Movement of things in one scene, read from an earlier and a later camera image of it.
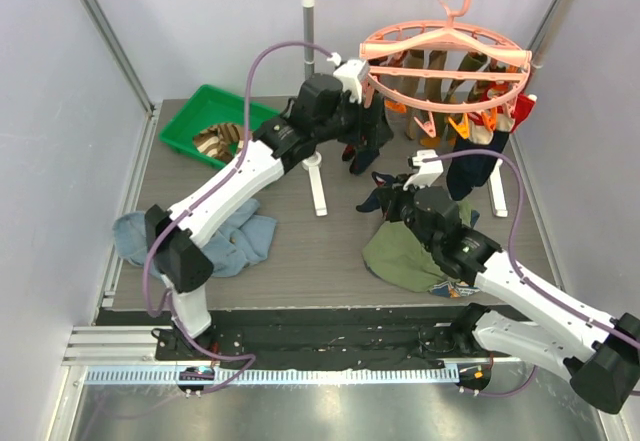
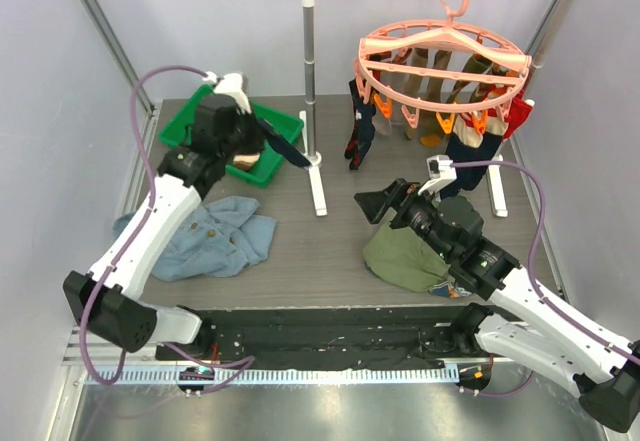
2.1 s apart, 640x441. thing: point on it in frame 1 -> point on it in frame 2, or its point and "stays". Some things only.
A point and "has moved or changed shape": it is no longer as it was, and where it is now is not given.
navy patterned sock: x=373 y=201 has moved or changed shape
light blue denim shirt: x=247 y=239 stays
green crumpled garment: x=396 y=252 stays
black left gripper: x=355 y=109 -> x=258 y=134
